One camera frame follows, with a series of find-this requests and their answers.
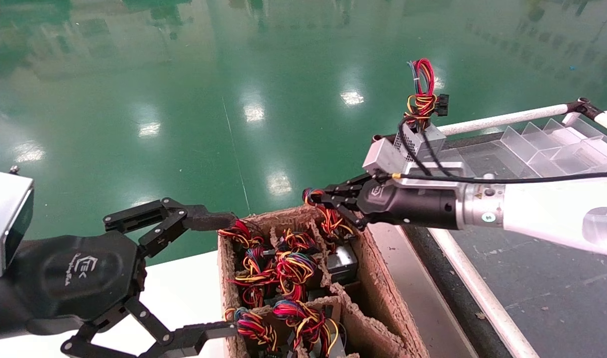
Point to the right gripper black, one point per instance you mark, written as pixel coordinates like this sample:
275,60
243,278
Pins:
413,204

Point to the brown cardboard box with dividers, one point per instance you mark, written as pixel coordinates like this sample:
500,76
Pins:
383,278

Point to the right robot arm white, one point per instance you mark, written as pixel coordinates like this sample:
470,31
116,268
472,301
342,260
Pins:
547,209

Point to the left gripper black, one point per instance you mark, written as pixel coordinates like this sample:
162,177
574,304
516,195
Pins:
79,278

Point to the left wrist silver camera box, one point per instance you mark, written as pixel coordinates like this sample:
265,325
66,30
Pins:
2,219

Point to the clear acrylic divider tray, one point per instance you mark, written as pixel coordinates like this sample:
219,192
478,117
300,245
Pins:
557,144

